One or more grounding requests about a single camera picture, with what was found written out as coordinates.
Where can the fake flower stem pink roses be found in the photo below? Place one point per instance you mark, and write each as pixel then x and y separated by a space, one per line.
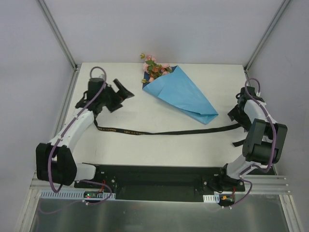
pixel 149 59

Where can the aluminium front rail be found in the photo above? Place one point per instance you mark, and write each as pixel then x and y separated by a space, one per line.
pixel 262 184

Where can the fake flower stem orange blooms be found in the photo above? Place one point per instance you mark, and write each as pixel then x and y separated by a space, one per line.
pixel 154 71

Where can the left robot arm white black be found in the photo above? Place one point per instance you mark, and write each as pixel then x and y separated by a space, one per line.
pixel 54 160

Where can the white cable duct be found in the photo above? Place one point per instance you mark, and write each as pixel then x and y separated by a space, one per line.
pixel 77 195
pixel 215 198

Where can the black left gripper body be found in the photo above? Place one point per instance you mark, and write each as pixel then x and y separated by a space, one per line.
pixel 116 97

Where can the left white cable duct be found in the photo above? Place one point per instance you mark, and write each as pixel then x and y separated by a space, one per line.
pixel 77 195

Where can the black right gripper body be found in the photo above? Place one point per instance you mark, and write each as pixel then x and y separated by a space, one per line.
pixel 234 116

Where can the right aluminium frame post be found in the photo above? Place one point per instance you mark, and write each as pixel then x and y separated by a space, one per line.
pixel 267 33

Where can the aluminium frame post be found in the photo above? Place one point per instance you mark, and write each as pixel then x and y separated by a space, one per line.
pixel 57 33
pixel 267 33

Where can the black ribbon gold lettering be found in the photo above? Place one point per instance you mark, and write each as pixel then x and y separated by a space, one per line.
pixel 180 132

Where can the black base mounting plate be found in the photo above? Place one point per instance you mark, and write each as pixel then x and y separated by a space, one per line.
pixel 162 183

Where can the left aluminium frame post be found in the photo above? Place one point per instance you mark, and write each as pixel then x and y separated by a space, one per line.
pixel 57 33

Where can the blue wrapping paper sheet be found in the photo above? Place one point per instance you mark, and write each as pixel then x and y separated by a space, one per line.
pixel 179 91

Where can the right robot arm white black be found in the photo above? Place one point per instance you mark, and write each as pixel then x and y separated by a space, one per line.
pixel 263 144

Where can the right white cable duct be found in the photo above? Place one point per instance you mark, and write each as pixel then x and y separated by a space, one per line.
pixel 215 198

